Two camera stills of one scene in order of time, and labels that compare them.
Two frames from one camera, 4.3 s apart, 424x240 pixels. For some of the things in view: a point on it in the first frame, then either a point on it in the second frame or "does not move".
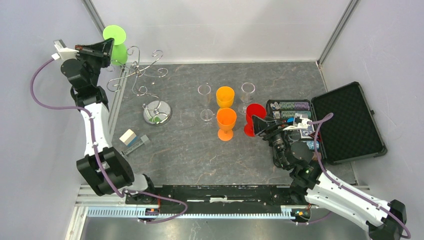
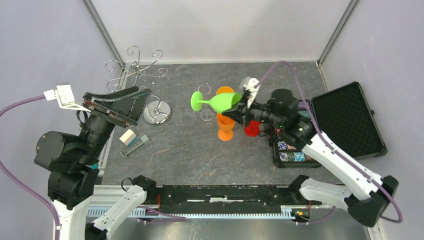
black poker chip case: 351,134 does not move
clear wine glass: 204,91 does not move
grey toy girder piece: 143,139 does not move
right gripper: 272,126 -> 240,112
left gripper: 104,47 -> 133,108
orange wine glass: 226,118 does not move
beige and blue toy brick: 128,137 does not move
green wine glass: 119,52 -> 220,102
